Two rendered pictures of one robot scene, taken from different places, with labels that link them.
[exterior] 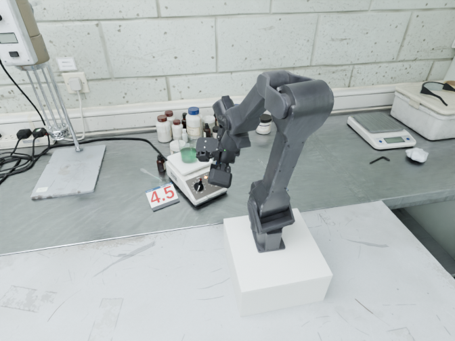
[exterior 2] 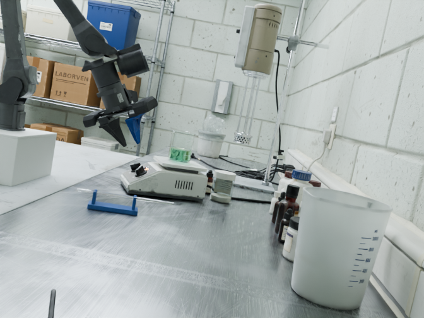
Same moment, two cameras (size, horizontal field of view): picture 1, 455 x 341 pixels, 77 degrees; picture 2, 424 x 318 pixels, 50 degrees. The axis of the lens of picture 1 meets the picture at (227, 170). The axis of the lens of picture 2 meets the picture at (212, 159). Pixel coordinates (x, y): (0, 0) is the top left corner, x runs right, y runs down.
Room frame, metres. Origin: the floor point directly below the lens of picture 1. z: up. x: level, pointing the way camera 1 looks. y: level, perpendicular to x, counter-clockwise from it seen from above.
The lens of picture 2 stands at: (1.16, -1.00, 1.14)
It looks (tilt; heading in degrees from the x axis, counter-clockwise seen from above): 6 degrees down; 104
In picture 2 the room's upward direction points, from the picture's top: 11 degrees clockwise
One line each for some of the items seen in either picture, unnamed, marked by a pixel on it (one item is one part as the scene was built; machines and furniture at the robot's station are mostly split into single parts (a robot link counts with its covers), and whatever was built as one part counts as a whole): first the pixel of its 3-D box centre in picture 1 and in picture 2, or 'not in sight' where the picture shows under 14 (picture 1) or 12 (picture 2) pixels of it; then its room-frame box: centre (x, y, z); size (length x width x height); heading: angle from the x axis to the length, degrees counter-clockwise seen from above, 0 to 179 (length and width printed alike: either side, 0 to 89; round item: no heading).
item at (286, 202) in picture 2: not in sight; (288, 209); (1.11, 0.00, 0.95); 0.04 x 0.04 x 0.11
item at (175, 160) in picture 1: (189, 160); (179, 163); (0.80, 0.13, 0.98); 0.12 x 0.12 x 0.01; 35
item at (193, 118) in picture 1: (194, 122); (296, 196); (1.11, 0.14, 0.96); 0.07 x 0.07 x 0.13
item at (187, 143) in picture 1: (189, 150); (180, 147); (0.79, 0.13, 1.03); 0.07 x 0.06 x 0.08; 58
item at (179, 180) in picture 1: (194, 174); (167, 178); (0.78, 0.11, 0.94); 0.22 x 0.13 x 0.08; 35
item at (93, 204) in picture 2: not in sight; (113, 202); (0.77, -0.16, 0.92); 0.10 x 0.03 x 0.04; 24
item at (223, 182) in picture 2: (179, 152); (223, 186); (0.91, 0.19, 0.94); 0.06 x 0.06 x 0.08
